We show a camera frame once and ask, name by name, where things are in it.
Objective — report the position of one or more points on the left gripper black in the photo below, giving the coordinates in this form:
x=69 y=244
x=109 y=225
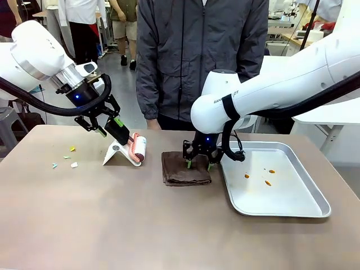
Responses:
x=84 y=97

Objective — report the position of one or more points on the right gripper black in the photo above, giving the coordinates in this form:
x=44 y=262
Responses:
x=205 y=142

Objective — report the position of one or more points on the brown cloth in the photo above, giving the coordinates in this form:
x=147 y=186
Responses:
x=180 y=171

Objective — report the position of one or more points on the yellow paper scrap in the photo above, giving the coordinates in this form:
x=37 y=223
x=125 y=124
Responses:
x=73 y=148

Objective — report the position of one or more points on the teal paper scrap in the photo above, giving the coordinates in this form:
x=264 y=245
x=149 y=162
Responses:
x=55 y=165

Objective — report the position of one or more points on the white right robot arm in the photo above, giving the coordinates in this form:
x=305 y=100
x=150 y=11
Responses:
x=281 y=84

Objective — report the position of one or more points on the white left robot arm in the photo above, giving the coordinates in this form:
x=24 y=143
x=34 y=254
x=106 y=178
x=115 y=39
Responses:
x=33 y=50

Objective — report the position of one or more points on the person's right forearm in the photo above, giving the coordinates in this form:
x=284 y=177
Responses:
x=147 y=95

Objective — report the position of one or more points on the person's right hand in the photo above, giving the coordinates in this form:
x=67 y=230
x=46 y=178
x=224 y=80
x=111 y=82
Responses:
x=153 y=124

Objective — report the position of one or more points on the white lint roller stand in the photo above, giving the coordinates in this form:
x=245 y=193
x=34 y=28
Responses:
x=115 y=152

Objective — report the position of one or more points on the white paper scrap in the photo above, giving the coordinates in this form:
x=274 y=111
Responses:
x=74 y=165

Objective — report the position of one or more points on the dark brown bag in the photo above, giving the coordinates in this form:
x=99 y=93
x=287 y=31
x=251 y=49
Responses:
x=31 y=119

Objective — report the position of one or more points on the silver metal tray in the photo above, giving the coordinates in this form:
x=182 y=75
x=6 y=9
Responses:
x=281 y=197

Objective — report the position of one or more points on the bystander white shirt black trousers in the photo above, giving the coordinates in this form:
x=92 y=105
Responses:
x=81 y=28

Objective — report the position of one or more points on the bystander olive shirt beige shorts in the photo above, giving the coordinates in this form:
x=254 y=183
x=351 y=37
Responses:
x=125 y=25

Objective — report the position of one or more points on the gray plastic stool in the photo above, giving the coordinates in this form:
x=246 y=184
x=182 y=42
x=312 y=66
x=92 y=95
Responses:
x=8 y=123

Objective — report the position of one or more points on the person in gray jacket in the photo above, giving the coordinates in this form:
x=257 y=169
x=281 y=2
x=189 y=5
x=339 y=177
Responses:
x=197 y=42

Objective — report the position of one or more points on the white side table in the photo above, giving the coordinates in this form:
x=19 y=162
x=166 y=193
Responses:
x=332 y=112

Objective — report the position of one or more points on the bystander in dark red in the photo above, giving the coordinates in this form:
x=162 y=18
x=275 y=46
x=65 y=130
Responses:
x=8 y=17

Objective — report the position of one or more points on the red cloth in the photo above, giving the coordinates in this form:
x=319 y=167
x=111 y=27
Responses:
x=328 y=26

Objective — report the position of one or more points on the left wrist camera housing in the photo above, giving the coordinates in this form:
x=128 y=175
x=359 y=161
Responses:
x=87 y=68

